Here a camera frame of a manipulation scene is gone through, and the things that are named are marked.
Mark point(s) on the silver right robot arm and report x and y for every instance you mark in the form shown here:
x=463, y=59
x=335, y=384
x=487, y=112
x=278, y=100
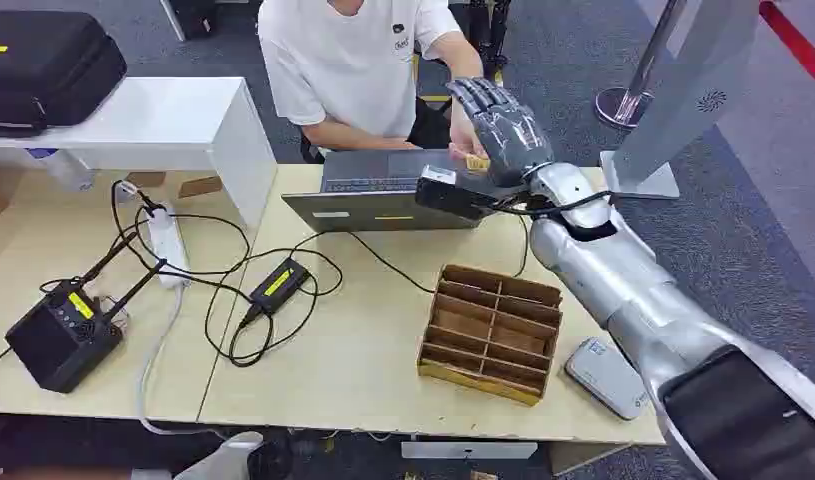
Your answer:
x=619, y=278

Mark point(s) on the black tripod stand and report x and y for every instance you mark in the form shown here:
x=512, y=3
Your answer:
x=490, y=33

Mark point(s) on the white robot body part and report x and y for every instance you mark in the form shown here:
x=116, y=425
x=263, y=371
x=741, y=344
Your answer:
x=225, y=458

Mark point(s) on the grey monitor on stand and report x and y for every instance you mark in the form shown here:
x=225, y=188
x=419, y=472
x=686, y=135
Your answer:
x=685, y=86

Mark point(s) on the person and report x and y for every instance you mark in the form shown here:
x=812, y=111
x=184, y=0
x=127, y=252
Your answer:
x=344, y=66

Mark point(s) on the wooden card box with dividers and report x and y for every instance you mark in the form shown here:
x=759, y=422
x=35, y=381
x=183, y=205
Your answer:
x=493, y=331

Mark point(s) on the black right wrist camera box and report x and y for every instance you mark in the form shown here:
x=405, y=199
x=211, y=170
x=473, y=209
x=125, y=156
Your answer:
x=447, y=194

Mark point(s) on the white power strip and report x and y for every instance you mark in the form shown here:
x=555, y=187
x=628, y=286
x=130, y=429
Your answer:
x=168, y=245

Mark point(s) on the person's left hand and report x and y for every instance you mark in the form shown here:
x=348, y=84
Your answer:
x=461, y=136

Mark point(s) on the white desk shelf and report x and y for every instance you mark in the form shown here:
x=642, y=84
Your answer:
x=142, y=122

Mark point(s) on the grey flat handheld device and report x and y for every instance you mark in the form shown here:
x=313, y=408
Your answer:
x=607, y=378

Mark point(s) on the chrome stanchion post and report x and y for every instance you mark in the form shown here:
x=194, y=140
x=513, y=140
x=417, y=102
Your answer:
x=629, y=99

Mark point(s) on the red barrier belt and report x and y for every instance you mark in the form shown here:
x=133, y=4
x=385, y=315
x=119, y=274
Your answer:
x=798, y=43

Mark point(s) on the white desk bracket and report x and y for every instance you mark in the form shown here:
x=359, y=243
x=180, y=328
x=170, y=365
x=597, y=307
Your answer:
x=468, y=450

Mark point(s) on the grey laptop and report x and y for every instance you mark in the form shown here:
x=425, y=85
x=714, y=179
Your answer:
x=380, y=192

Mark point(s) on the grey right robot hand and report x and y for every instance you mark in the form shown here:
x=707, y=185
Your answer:
x=510, y=142

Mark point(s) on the black power adapter yellow label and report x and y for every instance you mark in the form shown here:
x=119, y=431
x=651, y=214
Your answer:
x=279, y=285

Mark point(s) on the black radio box with antennas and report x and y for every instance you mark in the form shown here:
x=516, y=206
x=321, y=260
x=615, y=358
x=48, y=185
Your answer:
x=62, y=338

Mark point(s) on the black carrying case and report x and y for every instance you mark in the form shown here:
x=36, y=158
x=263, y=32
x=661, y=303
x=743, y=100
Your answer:
x=42, y=66

